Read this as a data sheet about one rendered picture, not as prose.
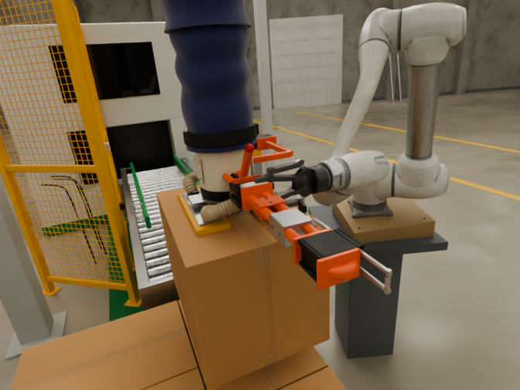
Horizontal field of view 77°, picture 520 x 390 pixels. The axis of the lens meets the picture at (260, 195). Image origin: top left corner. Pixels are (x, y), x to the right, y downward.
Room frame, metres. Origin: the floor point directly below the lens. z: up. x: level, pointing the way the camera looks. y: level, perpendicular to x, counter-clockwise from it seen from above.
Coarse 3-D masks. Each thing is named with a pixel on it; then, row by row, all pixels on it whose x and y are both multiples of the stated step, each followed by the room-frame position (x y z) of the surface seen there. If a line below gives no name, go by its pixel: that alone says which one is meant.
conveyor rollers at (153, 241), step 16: (128, 176) 3.21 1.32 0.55; (144, 176) 3.18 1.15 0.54; (160, 176) 3.15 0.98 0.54; (176, 176) 3.12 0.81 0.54; (144, 192) 2.74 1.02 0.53; (144, 224) 2.05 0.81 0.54; (160, 224) 2.01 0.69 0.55; (144, 240) 1.80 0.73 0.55; (160, 240) 1.82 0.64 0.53; (160, 256) 1.64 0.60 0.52; (160, 272) 1.47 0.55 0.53
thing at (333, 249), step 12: (300, 240) 0.47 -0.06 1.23; (312, 240) 0.47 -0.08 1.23; (324, 240) 0.46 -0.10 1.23; (336, 240) 0.46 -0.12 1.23; (300, 252) 0.48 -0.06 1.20; (312, 252) 0.43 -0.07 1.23; (324, 252) 0.43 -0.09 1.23; (336, 252) 0.42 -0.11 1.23; (348, 252) 0.42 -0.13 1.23; (360, 252) 0.43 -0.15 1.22; (300, 264) 0.47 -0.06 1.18; (312, 264) 0.44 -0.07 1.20; (324, 264) 0.41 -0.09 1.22; (336, 264) 0.41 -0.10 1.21; (312, 276) 0.43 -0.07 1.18; (324, 276) 0.41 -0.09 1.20; (324, 288) 0.41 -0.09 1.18
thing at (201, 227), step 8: (192, 192) 1.04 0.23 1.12; (200, 192) 1.11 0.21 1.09; (184, 200) 1.05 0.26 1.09; (184, 208) 0.99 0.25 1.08; (192, 208) 0.96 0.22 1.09; (200, 208) 0.91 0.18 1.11; (192, 216) 0.91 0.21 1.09; (200, 216) 0.89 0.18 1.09; (192, 224) 0.86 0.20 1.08; (200, 224) 0.84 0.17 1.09; (208, 224) 0.84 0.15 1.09; (216, 224) 0.84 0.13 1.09; (224, 224) 0.84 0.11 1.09; (200, 232) 0.81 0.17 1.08; (208, 232) 0.82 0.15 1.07
